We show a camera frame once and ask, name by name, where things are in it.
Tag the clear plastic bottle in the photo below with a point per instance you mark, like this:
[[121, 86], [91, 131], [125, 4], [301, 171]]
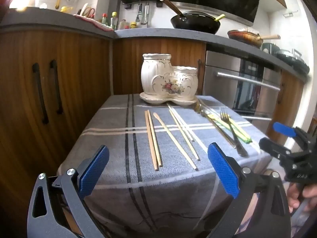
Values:
[[122, 24]]

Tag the gold metal fork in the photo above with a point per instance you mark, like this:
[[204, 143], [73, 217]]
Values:
[[231, 131]]

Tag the white towel with red trim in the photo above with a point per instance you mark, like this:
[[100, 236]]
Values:
[[95, 24]]

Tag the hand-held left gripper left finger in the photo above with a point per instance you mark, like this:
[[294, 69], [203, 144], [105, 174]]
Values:
[[94, 170]]

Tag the green yellow chopstick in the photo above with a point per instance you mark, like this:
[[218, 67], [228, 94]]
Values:
[[235, 129], [231, 132]]

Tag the pale flat-tipped bamboo stick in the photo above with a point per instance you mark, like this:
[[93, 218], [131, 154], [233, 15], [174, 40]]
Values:
[[173, 138]]

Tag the red-capped sauce bottle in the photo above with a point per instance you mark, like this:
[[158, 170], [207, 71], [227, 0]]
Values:
[[104, 20]]

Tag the white chopstick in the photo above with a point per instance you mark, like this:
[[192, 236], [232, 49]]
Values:
[[180, 122], [184, 124]]

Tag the yellow squeeze bottle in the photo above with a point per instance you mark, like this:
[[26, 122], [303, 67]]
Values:
[[133, 25]]

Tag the wooden kitchen cabinet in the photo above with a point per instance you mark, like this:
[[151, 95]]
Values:
[[79, 74]]

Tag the pale bamboo chopstick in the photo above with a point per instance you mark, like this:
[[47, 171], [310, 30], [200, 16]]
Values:
[[185, 136]]

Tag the grey kitchen countertop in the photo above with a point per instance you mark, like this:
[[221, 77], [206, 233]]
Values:
[[153, 33]]

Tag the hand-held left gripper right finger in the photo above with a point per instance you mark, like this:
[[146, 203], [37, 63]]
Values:
[[224, 172]]

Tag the grey plaid tablecloth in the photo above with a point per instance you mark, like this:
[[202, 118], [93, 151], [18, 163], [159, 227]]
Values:
[[111, 133]]

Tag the person's right hand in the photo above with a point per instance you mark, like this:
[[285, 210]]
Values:
[[294, 198]]

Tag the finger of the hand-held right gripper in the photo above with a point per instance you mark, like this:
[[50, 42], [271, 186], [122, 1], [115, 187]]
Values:
[[283, 129], [272, 148]]

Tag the floral ceramic utensil holder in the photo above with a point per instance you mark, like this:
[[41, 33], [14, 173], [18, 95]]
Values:
[[162, 79]]

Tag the hanging metal utensil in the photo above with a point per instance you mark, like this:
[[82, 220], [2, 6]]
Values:
[[138, 12]]

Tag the brown frying pan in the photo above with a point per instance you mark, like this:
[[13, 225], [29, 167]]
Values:
[[244, 36]]

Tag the gold metal spoon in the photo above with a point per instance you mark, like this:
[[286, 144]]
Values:
[[215, 126]]

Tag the yellow-capped glass bottle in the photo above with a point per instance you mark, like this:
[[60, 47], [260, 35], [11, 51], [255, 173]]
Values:
[[114, 21]]

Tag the dark pot with lid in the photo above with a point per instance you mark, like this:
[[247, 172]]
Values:
[[287, 55]]

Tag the hanging metal ladle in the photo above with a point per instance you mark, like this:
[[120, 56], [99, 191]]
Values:
[[145, 13]]

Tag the black wall spice rack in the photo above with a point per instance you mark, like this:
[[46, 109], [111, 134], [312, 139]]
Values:
[[138, 0]]

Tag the stainless steel oven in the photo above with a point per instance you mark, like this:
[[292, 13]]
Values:
[[223, 64]]

